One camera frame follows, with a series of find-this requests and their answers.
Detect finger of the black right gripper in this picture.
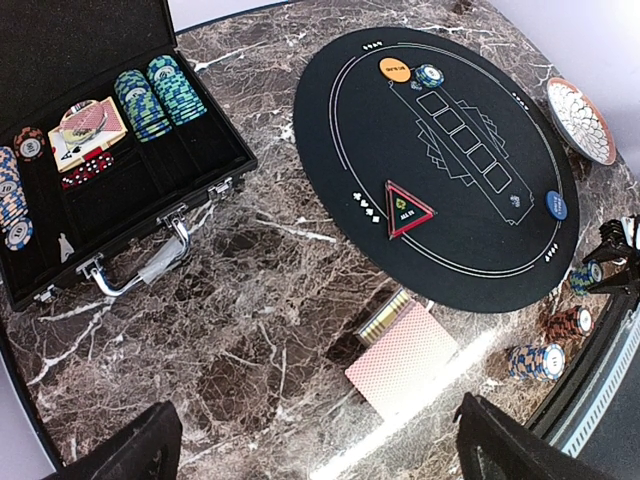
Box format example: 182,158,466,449
581,214,640,296

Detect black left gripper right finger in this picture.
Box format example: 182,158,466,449
454,392,595,479

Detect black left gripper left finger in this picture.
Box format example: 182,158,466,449
59,401,182,479

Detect green blue chip stack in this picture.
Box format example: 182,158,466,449
569,260,604,296

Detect brown white chip stack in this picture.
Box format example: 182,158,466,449
545,305,594,341

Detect blue white chip stack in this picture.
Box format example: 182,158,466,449
508,343,566,381

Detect green chips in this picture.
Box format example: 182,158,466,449
414,64,445,88

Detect blue small blind button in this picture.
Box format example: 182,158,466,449
545,190,568,222

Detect floral patterned ceramic plate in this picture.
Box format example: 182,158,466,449
546,77,617,166

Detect red backed card deck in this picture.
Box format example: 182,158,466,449
345,288,458,421

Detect round black poker mat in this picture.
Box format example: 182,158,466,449
293,27,579,313

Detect small metal case key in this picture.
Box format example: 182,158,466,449
58,232,75,264

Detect red triangular all-in marker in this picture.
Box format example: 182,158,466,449
385,180,437,240

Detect black poker chip case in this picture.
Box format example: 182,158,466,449
1,1,257,311

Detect blue orange chip row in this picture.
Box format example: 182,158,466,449
1,146,34,251

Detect orange big blind button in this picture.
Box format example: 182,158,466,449
378,57,412,83

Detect red dice set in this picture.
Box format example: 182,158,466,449
60,152,114,190

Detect cased playing card deck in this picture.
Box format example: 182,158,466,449
48,96,128,173

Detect brown chip in case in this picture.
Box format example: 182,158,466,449
13,126,46,162

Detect clear round dealer button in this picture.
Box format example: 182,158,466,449
60,100,109,146

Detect green chip row left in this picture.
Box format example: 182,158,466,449
114,70,172,143

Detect green chip row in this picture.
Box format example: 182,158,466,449
114,70,172,143
147,55,207,126

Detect green chip row right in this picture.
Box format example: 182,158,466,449
147,55,207,126

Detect white slotted cable duct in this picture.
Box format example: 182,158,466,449
546,309,639,471

